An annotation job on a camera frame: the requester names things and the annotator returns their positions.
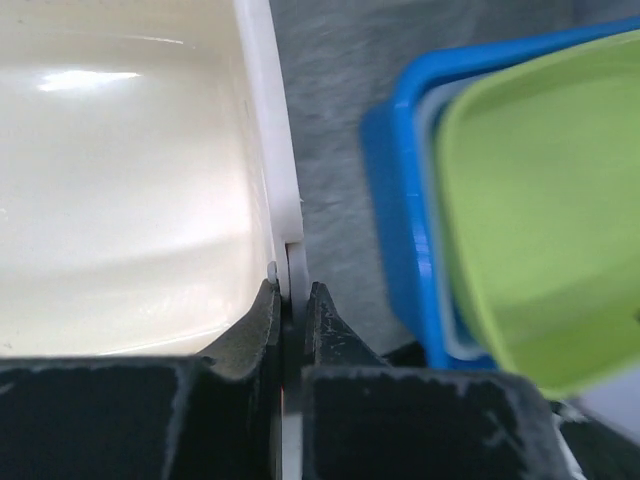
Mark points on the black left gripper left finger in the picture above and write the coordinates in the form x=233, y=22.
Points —
x=211, y=415

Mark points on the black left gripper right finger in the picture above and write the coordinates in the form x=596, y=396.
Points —
x=363, y=418

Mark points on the cream perforated basket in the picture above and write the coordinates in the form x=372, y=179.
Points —
x=148, y=185

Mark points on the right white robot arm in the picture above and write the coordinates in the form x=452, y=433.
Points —
x=599, y=438

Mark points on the blue plastic tub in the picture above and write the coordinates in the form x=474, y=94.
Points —
x=392, y=147

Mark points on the green plastic tub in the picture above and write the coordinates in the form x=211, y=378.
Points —
x=537, y=169

